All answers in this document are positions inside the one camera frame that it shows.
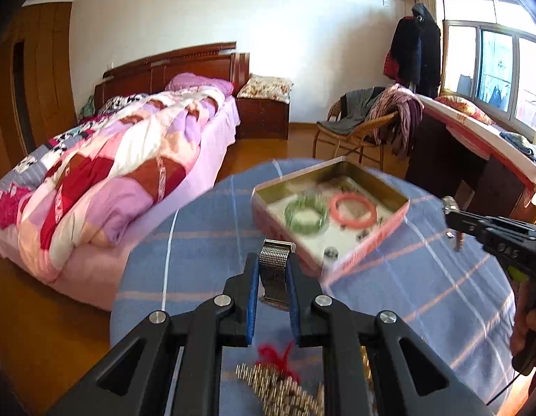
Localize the clothes on chair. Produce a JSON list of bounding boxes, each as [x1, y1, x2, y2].
[[320, 84, 424, 156]]

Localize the hanging dark coats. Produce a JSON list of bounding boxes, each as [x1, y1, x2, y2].
[[383, 3, 441, 99]]

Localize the folded blue clothes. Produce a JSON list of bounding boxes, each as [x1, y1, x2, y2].
[[499, 131, 536, 163]]

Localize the dark wooden desk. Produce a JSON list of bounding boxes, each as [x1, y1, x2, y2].
[[405, 96, 536, 224]]

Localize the green jade bangle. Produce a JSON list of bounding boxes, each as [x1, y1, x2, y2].
[[284, 196, 328, 236]]

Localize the blue plaid tablecloth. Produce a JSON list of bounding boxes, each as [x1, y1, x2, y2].
[[110, 159, 515, 411]]

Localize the red string tassel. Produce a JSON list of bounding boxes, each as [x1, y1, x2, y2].
[[257, 341, 300, 383]]

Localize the person's right hand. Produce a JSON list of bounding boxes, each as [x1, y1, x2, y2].
[[510, 281, 536, 355]]

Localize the pink patchwork quilt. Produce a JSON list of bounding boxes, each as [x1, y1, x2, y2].
[[0, 86, 227, 283]]

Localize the floral cushion on nightstand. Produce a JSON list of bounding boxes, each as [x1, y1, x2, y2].
[[237, 74, 293, 104]]

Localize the wooden wardrobe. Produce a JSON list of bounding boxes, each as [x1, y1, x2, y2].
[[0, 2, 76, 179]]

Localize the bed with wooden headboard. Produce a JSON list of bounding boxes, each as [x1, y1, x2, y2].
[[0, 42, 249, 311]]

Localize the wooden nightstand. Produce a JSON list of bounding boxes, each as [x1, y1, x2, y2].
[[236, 98, 289, 140]]

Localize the window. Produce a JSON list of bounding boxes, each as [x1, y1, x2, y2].
[[442, 0, 536, 139]]

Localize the purple pillow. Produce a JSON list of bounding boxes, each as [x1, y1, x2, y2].
[[165, 72, 234, 97]]

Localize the pink metal tin box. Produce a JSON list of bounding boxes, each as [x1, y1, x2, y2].
[[251, 157, 410, 285]]

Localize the white pearl necklace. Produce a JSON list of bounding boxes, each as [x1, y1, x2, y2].
[[235, 361, 326, 416]]

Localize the pink bangle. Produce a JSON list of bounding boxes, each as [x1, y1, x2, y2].
[[328, 192, 377, 229]]

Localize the floral pillow on desk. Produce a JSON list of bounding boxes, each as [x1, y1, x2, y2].
[[435, 95, 495, 125]]

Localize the silver mesh watch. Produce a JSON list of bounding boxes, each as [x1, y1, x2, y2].
[[259, 239, 296, 311]]

